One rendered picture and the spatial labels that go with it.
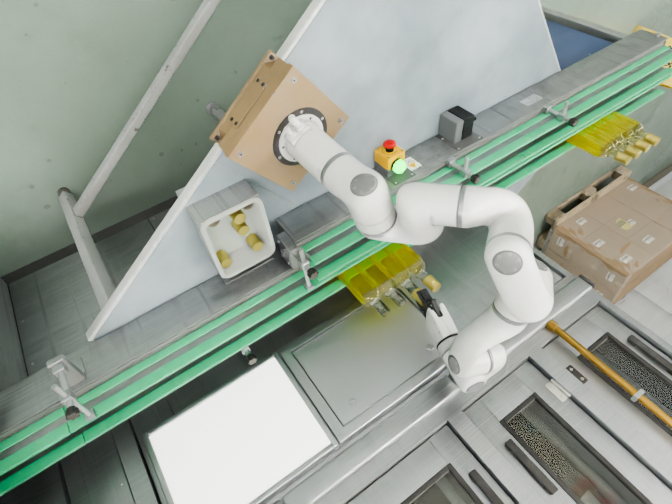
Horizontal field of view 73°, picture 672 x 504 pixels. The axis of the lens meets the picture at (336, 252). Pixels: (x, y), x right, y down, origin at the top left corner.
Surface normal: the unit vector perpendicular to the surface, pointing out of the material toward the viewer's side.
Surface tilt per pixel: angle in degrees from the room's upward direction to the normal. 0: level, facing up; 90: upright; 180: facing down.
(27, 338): 90
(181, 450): 90
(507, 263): 56
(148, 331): 90
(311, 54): 0
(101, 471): 90
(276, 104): 5
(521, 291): 51
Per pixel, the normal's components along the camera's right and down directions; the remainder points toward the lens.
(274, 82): -0.56, -0.25
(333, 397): -0.09, -0.66
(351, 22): 0.56, 0.59
